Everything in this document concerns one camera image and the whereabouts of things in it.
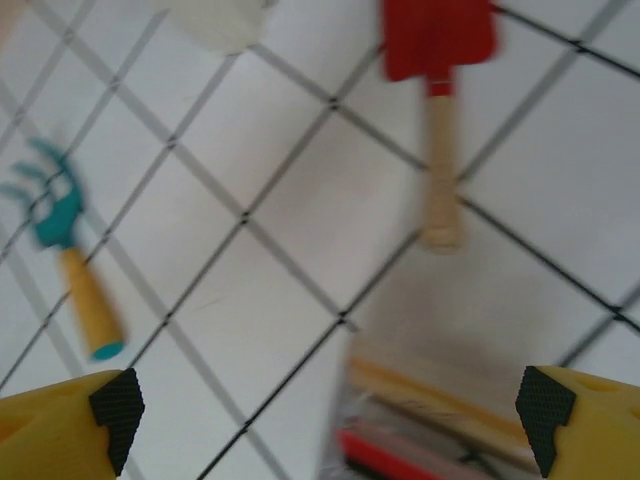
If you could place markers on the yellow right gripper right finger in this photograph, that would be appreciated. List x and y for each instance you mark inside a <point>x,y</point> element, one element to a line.
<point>595,430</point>

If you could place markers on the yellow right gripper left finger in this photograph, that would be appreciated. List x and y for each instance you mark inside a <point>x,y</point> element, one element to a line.
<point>50,430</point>

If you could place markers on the orange VIP card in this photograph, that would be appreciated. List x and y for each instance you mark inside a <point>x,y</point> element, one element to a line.
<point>425,395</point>

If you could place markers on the red card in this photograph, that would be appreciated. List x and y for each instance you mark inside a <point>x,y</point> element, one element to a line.
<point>380,455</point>

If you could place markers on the clear plastic card box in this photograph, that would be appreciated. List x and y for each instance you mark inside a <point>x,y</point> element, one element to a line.
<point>345,400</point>

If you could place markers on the white ribbed vase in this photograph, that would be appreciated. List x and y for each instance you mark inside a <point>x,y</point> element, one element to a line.
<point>220,25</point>

